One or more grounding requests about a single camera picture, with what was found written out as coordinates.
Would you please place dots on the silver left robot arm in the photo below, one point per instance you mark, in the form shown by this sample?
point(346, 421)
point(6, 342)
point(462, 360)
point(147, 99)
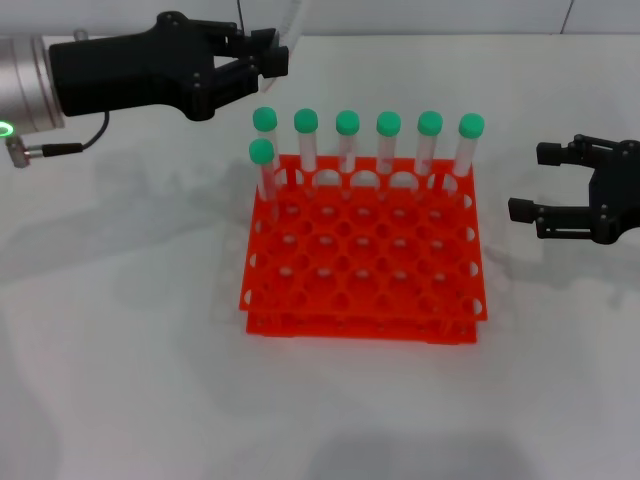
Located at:
point(25, 80)

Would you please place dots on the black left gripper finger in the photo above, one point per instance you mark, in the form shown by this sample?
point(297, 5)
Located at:
point(277, 62)
point(262, 40)

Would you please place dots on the orange test tube rack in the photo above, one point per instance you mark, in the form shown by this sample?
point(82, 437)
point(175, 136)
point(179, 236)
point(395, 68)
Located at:
point(360, 260)

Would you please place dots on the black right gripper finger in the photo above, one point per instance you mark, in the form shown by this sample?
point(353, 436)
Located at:
point(520, 210)
point(550, 152)

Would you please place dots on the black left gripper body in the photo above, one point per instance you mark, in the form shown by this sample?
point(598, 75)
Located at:
point(125, 70)

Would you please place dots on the clear test tube green cap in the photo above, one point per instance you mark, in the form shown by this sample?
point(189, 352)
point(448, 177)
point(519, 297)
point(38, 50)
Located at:
point(261, 151)
point(290, 25)
point(306, 121)
point(388, 123)
point(265, 119)
point(347, 122)
point(471, 126)
point(430, 123)

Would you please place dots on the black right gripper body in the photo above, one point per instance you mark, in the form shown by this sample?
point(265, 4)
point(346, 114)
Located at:
point(617, 200)

